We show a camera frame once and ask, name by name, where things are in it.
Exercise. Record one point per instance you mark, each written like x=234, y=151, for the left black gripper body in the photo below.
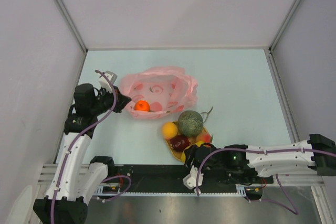
x=103, y=103

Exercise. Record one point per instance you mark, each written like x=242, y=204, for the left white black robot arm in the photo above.
x=67, y=198

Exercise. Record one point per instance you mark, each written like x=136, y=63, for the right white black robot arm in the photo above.
x=247, y=161

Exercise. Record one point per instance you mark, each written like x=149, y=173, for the fake orange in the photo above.
x=169, y=130

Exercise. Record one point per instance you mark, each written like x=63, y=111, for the fake yellow fruit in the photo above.
x=189, y=153

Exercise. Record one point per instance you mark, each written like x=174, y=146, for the fake peach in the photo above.
x=204, y=137

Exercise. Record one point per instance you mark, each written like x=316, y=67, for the fake dark red apple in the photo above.
x=179, y=143

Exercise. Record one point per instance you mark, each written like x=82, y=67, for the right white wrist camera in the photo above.
x=189, y=181

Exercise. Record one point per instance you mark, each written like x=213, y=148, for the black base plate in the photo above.
x=169, y=179

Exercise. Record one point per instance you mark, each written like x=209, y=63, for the pink plastic bag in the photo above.
x=167, y=89

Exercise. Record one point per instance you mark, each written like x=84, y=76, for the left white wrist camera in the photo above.
x=107, y=79

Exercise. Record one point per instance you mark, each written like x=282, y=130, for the fake small tangerine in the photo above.
x=142, y=106

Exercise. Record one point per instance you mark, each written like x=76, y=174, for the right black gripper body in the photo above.
x=205, y=168

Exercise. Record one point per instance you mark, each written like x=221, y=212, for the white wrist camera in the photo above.
x=107, y=79
x=189, y=181

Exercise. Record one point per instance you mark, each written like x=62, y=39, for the fake green melon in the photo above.
x=190, y=123

